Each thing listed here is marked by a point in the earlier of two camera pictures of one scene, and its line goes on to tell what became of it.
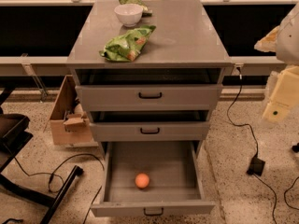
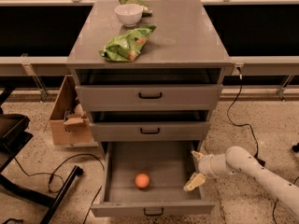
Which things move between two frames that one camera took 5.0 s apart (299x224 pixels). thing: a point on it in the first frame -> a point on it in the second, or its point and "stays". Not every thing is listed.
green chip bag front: x=124 y=47 stays
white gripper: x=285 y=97 -> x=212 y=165
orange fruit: x=142 y=180 stays
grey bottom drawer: x=175 y=186 stays
